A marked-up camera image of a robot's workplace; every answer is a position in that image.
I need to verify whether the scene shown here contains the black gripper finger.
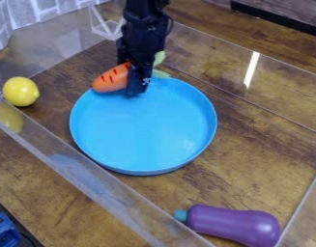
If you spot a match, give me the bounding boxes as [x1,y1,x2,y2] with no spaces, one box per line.
[125,62,153,96]

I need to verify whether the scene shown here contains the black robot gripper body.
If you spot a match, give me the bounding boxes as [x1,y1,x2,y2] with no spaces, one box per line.
[117,0,173,65]

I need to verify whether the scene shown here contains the orange toy carrot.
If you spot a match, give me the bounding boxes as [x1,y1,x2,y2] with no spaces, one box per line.
[90,50,172,95]

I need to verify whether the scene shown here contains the blue round plate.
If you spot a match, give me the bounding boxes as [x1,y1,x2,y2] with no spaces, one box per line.
[70,78,219,176]

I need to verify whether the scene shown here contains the dark baseboard strip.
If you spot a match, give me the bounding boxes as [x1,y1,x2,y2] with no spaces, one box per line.
[230,0,316,37]

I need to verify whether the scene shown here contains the yellow toy lemon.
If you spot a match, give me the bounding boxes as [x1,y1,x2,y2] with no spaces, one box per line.
[3,76,41,107]

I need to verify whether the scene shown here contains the white patterned curtain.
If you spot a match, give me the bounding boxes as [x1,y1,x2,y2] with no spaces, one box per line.
[0,0,112,51]

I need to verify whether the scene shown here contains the purple toy eggplant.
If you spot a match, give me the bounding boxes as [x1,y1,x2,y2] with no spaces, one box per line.
[175,205,282,247]

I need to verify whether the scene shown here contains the blue device corner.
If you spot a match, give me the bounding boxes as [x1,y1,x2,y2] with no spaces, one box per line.
[0,212,21,247]

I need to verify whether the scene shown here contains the clear acrylic enclosure wall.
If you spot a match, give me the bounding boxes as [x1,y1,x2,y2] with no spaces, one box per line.
[0,3,316,247]

